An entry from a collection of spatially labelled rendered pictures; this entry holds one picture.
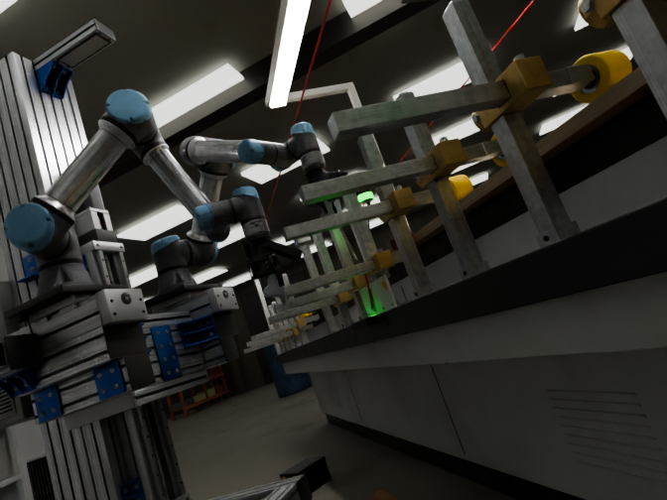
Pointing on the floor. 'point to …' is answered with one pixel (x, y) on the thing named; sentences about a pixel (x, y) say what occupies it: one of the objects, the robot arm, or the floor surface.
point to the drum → (286, 384)
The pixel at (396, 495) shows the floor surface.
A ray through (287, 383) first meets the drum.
